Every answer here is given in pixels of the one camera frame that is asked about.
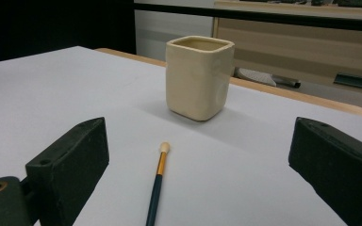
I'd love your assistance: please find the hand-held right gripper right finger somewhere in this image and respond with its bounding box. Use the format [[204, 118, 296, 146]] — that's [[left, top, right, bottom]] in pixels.
[[288, 116, 362, 226]]

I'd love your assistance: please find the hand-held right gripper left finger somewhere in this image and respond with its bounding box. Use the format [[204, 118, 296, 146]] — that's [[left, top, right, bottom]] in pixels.
[[25, 117, 110, 226]]

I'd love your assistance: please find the dark-handled paintbrush with cream tip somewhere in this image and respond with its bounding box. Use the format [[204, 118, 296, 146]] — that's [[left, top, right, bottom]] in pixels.
[[145, 141, 172, 226]]

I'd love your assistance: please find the cream square ceramic cup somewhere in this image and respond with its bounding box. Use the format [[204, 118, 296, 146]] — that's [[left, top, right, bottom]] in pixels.
[[165, 35, 236, 122]]

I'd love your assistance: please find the white table cover sheet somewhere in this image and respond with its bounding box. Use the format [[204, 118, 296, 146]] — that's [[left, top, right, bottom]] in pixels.
[[0, 45, 362, 226]]

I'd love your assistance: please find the light wooden desk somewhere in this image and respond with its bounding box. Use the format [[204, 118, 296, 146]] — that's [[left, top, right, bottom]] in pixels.
[[211, 0, 362, 121]]

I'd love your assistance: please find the white cabinet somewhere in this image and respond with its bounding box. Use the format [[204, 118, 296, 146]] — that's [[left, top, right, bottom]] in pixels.
[[134, 0, 215, 62]]

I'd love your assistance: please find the dark desk drawer handle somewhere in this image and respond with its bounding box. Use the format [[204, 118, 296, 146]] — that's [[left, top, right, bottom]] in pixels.
[[333, 73, 362, 92]]

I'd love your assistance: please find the black horizontal frame bar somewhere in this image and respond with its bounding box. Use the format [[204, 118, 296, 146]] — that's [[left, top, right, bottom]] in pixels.
[[133, 2, 362, 33]]

